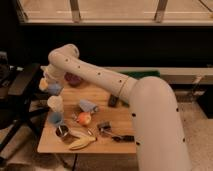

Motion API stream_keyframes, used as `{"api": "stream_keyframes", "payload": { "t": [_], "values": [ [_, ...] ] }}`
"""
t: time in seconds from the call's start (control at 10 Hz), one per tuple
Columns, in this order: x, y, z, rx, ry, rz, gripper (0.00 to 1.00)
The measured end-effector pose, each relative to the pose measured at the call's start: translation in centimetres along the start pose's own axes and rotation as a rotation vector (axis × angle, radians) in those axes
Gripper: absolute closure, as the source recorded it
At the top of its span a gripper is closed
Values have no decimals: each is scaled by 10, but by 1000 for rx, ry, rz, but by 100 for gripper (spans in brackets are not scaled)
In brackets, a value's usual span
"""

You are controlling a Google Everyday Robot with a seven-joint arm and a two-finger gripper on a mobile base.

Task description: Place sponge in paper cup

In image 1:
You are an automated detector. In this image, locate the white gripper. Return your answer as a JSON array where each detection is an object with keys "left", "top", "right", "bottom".
[{"left": 39, "top": 64, "right": 64, "bottom": 91}]

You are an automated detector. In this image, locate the blue sponge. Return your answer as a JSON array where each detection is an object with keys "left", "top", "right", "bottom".
[{"left": 47, "top": 83, "right": 63, "bottom": 96}]

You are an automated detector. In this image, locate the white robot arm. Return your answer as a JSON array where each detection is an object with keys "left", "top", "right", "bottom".
[{"left": 44, "top": 44, "right": 192, "bottom": 171}]

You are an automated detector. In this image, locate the white paper cup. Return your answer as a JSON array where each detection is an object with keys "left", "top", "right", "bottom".
[{"left": 47, "top": 96, "right": 64, "bottom": 113}]

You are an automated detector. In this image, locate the blue plastic cup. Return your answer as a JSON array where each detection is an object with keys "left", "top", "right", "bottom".
[{"left": 48, "top": 112, "right": 63, "bottom": 127}]

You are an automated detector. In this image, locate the metal measuring cup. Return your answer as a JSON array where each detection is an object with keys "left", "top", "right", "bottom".
[{"left": 55, "top": 125, "right": 76, "bottom": 144}]

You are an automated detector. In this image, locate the black office chair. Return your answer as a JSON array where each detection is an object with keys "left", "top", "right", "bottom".
[{"left": 0, "top": 51, "right": 49, "bottom": 167}]

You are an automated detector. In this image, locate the purple bowl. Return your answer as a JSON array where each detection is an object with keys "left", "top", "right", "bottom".
[{"left": 64, "top": 73, "right": 83, "bottom": 87}]

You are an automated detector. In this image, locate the light blue folded cloth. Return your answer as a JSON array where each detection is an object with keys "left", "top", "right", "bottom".
[{"left": 79, "top": 99, "right": 99, "bottom": 113}]

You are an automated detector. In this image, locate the wooden folding table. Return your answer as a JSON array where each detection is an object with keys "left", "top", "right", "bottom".
[{"left": 37, "top": 82, "right": 136, "bottom": 154}]

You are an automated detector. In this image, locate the orange fruit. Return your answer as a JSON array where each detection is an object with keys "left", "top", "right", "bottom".
[{"left": 77, "top": 112, "right": 92, "bottom": 126}]

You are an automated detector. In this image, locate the yellow banana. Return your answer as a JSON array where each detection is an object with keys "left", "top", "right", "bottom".
[{"left": 68, "top": 136, "right": 96, "bottom": 150}]

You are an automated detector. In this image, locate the black rectangular block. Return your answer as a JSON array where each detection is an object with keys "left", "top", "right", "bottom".
[{"left": 108, "top": 95, "right": 118, "bottom": 107}]

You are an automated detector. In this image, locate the green plastic tray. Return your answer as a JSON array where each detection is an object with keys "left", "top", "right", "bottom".
[{"left": 120, "top": 70, "right": 160, "bottom": 79}]

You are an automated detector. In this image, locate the black handled can opener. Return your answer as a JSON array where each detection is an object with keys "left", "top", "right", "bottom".
[{"left": 97, "top": 121, "right": 135, "bottom": 142}]

